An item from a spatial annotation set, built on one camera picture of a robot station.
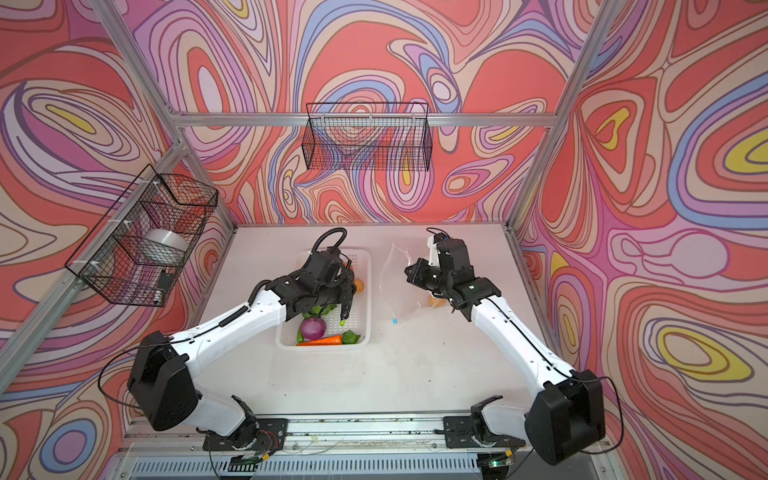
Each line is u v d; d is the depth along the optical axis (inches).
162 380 16.0
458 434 28.8
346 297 28.9
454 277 23.4
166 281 28.9
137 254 29.0
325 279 24.8
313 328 33.9
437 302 34.9
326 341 33.4
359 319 36.1
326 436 29.5
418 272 27.2
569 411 15.3
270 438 28.4
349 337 33.4
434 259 27.7
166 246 27.4
